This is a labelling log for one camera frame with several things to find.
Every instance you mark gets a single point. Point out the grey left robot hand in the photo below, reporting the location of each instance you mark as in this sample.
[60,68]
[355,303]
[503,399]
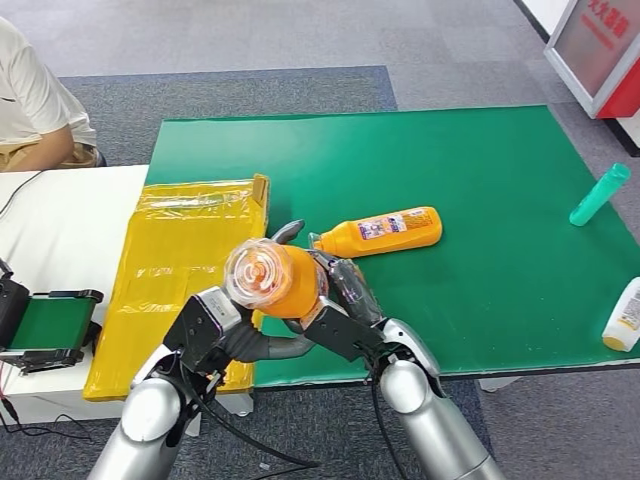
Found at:
[270,346]

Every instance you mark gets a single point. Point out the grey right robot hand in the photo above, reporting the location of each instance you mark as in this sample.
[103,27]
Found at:
[345,328]

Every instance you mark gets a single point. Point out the orange bottle with label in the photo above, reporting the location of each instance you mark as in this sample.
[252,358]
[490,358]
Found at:
[297,281]
[390,232]

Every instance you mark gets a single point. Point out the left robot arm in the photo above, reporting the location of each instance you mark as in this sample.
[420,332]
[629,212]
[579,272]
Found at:
[145,417]

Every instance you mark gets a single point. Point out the person's forearm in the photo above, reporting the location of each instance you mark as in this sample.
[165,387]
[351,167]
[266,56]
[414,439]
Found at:
[40,149]

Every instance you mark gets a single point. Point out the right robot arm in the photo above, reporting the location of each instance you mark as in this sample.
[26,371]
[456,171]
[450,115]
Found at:
[430,424]

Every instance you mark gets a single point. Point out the green plastic bottle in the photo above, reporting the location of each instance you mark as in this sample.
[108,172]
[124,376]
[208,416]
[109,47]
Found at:
[599,195]

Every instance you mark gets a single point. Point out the white and yellow bottle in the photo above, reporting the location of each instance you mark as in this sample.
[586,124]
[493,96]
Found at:
[625,318]

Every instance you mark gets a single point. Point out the yellow film wrapped cardboard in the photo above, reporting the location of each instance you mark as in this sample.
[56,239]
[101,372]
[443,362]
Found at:
[164,278]

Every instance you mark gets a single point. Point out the green table mat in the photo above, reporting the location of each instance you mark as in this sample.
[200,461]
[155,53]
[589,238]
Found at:
[475,265]

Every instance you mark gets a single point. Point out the white side table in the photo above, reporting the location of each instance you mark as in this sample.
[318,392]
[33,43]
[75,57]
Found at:
[75,232]

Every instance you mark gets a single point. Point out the small green belt conveyor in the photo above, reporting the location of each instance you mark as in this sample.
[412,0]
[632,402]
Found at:
[50,324]

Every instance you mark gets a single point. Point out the person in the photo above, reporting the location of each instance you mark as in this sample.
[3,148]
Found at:
[30,86]

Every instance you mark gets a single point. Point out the red and white cabinet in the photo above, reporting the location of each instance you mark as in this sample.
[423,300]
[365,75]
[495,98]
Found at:
[595,46]

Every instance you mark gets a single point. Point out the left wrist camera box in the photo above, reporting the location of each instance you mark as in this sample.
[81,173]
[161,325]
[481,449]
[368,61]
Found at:
[205,324]

